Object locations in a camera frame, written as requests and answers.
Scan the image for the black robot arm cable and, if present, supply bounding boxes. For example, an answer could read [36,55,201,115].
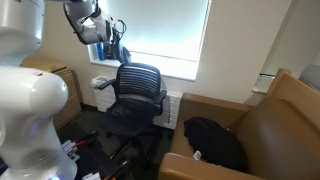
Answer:
[113,18,128,36]

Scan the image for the blue t-shirt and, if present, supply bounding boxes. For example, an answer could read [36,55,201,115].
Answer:
[111,41,133,66]

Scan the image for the blue bottle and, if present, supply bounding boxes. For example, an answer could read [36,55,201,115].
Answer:
[96,42,106,62]

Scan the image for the white small boxes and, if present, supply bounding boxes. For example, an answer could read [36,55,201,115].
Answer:
[60,139,81,163]

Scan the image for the white flat packet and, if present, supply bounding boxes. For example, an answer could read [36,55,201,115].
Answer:
[81,171,102,180]

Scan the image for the red-handled tool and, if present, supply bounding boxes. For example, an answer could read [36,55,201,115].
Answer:
[74,130,98,148]

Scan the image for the black mesh office chair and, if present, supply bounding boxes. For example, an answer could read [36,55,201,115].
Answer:
[96,62,168,168]

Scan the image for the wooden dresser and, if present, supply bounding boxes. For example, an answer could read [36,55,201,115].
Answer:
[20,58,83,130]

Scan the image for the black garment with white label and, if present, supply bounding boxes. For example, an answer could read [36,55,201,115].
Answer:
[183,116,249,174]

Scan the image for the tan leather armchair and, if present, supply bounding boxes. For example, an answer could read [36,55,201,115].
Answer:
[158,68,320,180]

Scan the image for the grey bedding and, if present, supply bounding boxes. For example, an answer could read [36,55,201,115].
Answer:
[298,53,320,93]

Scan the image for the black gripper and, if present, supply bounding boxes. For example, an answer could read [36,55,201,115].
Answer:
[107,28,124,51]

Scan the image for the black long tool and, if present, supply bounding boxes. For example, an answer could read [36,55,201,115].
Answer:
[103,159,132,180]

